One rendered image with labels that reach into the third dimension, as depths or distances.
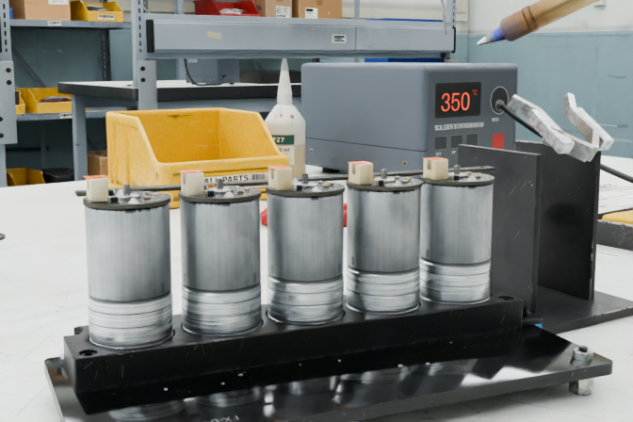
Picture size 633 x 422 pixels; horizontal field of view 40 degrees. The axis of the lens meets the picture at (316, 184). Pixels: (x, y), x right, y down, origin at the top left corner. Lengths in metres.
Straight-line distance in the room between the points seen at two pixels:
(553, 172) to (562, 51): 5.60
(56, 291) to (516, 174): 0.20
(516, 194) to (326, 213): 0.11
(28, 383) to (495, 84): 0.51
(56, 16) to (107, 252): 4.23
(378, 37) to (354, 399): 3.03
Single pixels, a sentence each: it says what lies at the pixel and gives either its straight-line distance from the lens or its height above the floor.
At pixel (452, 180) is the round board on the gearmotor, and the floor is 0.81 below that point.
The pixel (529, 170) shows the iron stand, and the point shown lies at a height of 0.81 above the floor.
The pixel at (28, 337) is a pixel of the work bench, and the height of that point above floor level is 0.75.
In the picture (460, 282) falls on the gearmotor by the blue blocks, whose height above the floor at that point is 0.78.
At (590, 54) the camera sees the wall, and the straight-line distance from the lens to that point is 5.85.
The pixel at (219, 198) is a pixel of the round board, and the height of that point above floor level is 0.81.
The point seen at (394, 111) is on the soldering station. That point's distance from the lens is 0.68.
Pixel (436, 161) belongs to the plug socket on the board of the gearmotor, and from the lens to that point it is 0.29.
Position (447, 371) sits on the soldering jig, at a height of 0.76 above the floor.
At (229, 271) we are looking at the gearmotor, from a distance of 0.26.
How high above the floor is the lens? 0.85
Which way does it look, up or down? 9 degrees down
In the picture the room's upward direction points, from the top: straight up
